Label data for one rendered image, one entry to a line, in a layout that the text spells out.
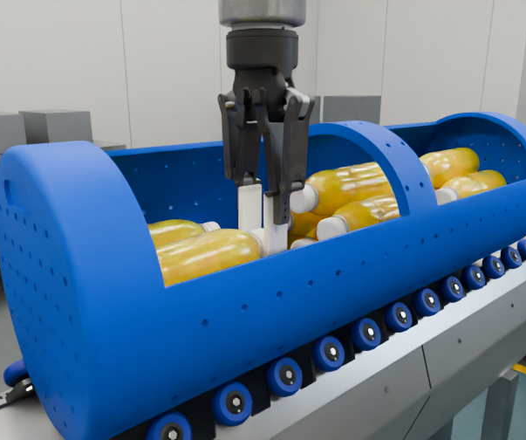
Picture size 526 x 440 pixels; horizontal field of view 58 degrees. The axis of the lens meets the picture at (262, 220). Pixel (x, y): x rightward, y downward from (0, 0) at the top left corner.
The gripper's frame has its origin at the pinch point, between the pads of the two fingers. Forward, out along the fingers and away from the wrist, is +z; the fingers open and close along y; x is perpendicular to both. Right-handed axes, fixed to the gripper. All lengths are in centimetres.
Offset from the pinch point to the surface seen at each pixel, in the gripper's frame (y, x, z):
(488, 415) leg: -1, -72, 63
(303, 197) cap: 4.0, -10.6, -0.3
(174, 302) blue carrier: -8.9, 16.8, 1.8
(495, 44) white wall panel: 195, -475, -52
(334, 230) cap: -1.5, -10.8, 3.0
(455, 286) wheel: -6.0, -36.1, 16.7
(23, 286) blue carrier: 8.3, 23.9, 4.2
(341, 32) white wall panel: 374, -446, -75
